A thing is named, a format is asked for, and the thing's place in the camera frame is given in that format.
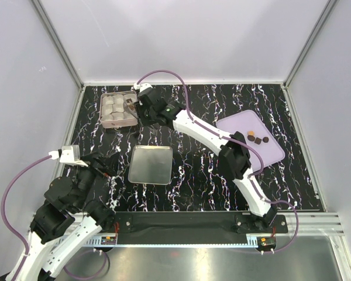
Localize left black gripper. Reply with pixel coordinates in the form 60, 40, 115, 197
74, 150, 120, 210

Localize metal tongs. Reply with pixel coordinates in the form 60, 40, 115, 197
123, 101, 137, 119

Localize dark square chocolate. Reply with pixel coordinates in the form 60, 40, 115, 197
254, 138, 262, 145

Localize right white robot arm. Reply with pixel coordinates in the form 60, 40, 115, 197
132, 84, 277, 232

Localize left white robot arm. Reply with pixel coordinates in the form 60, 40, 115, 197
0, 145, 119, 280

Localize pink chocolate box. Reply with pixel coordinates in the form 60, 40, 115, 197
99, 91, 138, 129

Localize silver metal box lid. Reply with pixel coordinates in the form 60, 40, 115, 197
128, 145, 173, 185

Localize left orange connector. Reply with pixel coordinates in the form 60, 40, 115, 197
101, 236, 116, 245

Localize orange connector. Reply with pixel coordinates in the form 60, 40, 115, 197
101, 236, 116, 245
260, 237, 277, 248

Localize lavender plastic tray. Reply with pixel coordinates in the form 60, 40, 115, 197
216, 110, 285, 167

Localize right orange connector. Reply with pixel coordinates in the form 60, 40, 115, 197
260, 237, 277, 248

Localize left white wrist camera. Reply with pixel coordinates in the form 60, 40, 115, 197
49, 145, 88, 167

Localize white cable duct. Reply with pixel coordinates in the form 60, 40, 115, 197
83, 232, 258, 248

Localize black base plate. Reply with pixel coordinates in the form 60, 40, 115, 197
115, 211, 288, 235

